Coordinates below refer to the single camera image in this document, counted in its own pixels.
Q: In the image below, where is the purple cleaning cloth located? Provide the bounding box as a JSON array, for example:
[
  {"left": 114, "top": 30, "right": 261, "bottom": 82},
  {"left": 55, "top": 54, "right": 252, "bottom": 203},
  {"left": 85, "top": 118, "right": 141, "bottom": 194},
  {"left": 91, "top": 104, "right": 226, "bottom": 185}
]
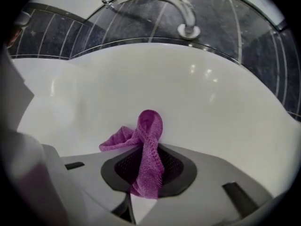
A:
[{"left": 98, "top": 109, "right": 165, "bottom": 200}]

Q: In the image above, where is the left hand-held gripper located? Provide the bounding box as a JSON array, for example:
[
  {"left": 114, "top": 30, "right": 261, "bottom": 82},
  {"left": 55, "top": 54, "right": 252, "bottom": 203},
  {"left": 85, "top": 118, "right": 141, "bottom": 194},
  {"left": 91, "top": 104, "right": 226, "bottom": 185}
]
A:
[{"left": 14, "top": 8, "right": 32, "bottom": 29}]

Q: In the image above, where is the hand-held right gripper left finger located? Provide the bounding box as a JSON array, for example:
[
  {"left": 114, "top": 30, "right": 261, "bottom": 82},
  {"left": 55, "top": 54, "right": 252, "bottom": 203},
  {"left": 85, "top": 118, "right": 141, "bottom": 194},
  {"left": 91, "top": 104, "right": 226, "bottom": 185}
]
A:
[{"left": 60, "top": 144, "right": 142, "bottom": 213}]

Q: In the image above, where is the chrome grab bar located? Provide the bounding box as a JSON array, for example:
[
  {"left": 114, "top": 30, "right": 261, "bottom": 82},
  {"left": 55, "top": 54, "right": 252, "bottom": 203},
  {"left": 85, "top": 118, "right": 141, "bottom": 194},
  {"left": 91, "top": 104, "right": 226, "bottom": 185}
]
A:
[{"left": 101, "top": 0, "right": 201, "bottom": 40}]

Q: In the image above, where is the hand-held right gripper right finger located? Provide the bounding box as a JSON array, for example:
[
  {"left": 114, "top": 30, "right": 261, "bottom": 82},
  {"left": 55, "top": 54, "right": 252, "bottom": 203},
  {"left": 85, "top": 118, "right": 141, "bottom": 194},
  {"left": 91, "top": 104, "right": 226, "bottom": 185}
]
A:
[{"left": 145, "top": 144, "right": 275, "bottom": 226}]

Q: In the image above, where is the white bathtub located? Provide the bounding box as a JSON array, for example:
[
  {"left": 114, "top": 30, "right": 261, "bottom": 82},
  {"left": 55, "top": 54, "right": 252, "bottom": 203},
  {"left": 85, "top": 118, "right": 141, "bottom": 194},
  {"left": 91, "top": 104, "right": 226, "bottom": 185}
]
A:
[{"left": 10, "top": 42, "right": 301, "bottom": 197}]

